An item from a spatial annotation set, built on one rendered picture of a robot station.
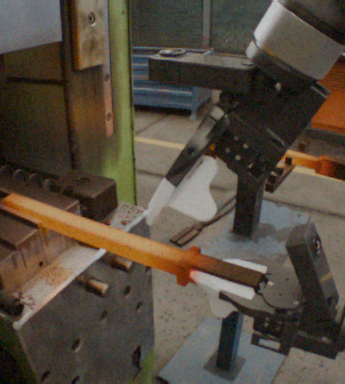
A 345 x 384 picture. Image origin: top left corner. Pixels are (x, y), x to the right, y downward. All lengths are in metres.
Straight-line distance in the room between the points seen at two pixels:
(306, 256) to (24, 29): 0.46
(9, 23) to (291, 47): 0.36
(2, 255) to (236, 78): 0.43
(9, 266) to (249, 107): 0.43
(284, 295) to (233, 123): 0.22
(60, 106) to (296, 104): 0.61
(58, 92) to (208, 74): 0.54
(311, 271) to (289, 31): 0.24
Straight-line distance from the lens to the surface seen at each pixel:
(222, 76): 0.35
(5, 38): 0.53
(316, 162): 0.96
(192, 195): 0.37
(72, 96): 0.84
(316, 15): 0.32
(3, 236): 0.63
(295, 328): 0.46
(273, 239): 1.12
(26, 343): 0.62
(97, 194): 0.73
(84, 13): 0.82
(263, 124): 0.37
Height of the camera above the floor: 1.33
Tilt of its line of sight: 29 degrees down
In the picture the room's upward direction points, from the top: straight up
